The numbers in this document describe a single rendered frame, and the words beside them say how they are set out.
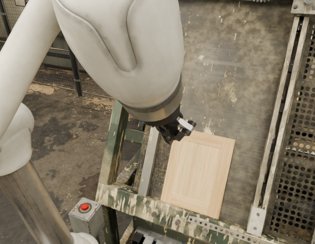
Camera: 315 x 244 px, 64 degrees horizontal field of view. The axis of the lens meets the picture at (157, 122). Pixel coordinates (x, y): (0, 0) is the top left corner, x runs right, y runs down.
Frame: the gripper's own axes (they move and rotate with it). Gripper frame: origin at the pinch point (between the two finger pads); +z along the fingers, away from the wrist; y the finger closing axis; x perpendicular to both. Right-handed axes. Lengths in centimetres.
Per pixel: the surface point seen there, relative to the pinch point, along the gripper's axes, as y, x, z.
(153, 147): 24, -4, 77
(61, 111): 249, -5, 293
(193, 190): -5, 4, 82
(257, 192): -31, -10, 71
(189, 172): 1, -3, 80
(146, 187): 18, 16, 84
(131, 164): 43, 9, 117
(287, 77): -19, -61, 57
